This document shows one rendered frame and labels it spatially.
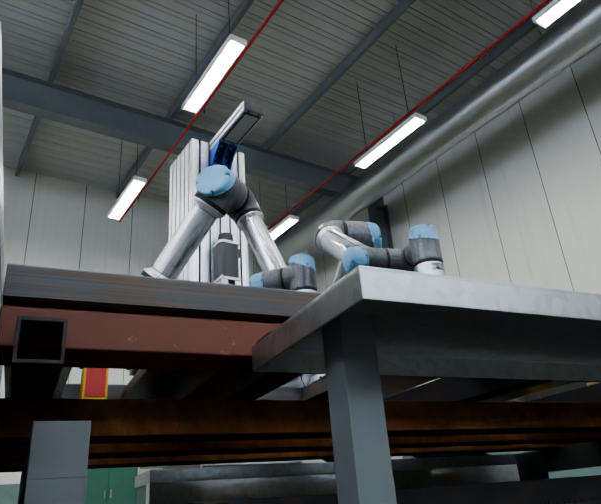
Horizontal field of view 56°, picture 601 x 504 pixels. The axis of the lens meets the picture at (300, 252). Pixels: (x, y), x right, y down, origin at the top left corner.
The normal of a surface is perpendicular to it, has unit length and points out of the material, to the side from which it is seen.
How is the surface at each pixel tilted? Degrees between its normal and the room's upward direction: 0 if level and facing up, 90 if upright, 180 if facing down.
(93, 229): 90
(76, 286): 90
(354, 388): 90
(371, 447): 90
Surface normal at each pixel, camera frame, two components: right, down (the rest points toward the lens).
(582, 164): -0.84, -0.17
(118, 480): 0.55, -0.38
